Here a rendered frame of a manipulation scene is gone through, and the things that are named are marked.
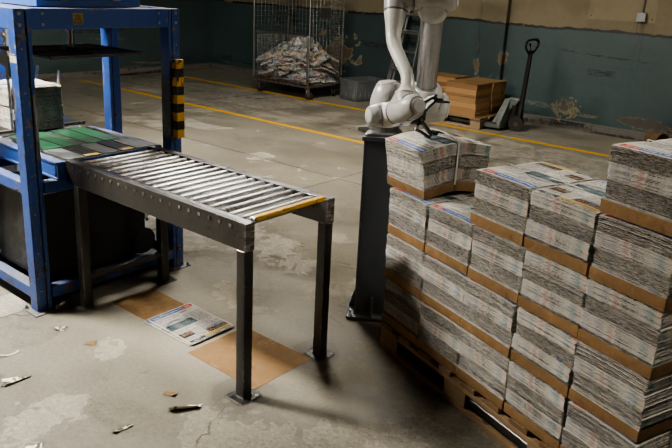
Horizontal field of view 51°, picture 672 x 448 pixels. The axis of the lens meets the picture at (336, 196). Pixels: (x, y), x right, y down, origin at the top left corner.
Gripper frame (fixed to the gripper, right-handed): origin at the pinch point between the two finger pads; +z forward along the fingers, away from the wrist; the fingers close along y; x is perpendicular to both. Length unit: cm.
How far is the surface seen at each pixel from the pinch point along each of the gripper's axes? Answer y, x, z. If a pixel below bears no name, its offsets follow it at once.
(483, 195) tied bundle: 22, 52, -17
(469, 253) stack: 48, 47, -15
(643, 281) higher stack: 28, 126, -17
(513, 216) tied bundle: 25, 69, -17
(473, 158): 16.4, 13.2, 9.7
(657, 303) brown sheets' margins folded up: 32, 132, -17
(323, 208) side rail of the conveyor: 45, -14, -50
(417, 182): 28.3, 8.2, -16.2
